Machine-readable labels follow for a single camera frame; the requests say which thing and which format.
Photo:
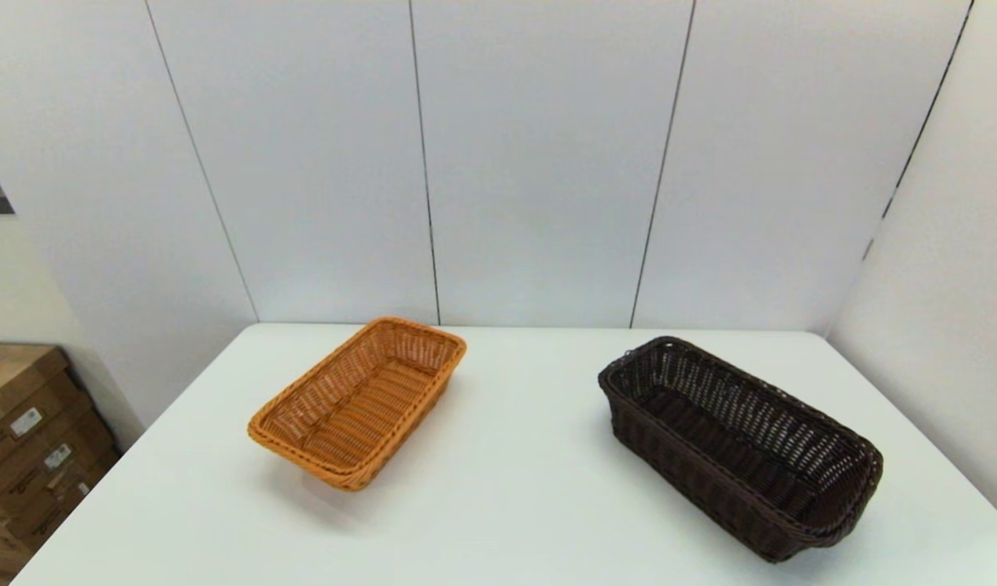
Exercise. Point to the orange wicker basket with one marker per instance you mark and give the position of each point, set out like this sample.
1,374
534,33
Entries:
360,407

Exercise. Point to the dark brown wicker basket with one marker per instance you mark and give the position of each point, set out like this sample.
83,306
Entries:
734,439

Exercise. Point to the cardboard box with white label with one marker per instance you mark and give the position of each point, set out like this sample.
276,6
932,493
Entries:
18,382
26,480
67,503

